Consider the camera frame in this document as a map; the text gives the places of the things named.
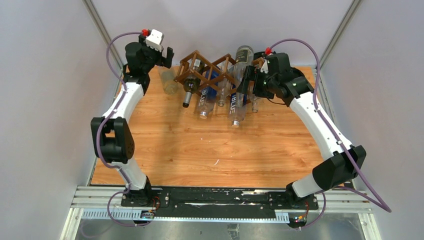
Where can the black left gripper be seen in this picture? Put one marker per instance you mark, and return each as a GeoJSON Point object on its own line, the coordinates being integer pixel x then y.
{"type": "Point", "coordinates": [161, 61]}

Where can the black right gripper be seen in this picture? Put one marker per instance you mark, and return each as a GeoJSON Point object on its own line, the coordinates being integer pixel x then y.
{"type": "Point", "coordinates": [251, 74]}

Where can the clear glass bottle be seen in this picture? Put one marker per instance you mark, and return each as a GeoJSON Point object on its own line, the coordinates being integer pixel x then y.
{"type": "Point", "coordinates": [167, 75]}

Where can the clear bottle black label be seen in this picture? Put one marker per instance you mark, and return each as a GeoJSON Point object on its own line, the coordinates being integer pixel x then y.
{"type": "Point", "coordinates": [244, 57]}

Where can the dark green wine bottle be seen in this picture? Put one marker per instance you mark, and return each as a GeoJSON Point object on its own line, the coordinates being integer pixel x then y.
{"type": "Point", "coordinates": [192, 82]}

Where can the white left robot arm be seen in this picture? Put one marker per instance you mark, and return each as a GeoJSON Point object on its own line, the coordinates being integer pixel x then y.
{"type": "Point", "coordinates": [113, 142]}

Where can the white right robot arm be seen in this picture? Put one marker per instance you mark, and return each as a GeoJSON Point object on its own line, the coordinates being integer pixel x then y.
{"type": "Point", "coordinates": [341, 159]}

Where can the slim clear bottle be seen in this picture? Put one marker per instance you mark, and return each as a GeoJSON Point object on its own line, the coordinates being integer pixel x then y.
{"type": "Point", "coordinates": [224, 85]}

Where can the brown wooden wine rack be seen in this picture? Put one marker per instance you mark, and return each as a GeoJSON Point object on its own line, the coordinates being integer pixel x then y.
{"type": "Point", "coordinates": [211, 73]}

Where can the blue label clear bottle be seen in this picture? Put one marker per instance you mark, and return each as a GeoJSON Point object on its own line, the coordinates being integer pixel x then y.
{"type": "Point", "coordinates": [206, 102]}

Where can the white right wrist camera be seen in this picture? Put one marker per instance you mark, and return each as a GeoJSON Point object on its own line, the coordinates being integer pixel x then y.
{"type": "Point", "coordinates": [264, 68]}

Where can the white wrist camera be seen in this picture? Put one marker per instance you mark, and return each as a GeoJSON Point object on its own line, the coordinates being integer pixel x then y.
{"type": "Point", "coordinates": [264, 68]}
{"type": "Point", "coordinates": [154, 40]}

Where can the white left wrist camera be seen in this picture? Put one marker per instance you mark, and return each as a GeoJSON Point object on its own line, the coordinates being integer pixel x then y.
{"type": "Point", "coordinates": [154, 40]}

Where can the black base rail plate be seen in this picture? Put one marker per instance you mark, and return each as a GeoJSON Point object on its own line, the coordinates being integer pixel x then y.
{"type": "Point", "coordinates": [223, 203]}

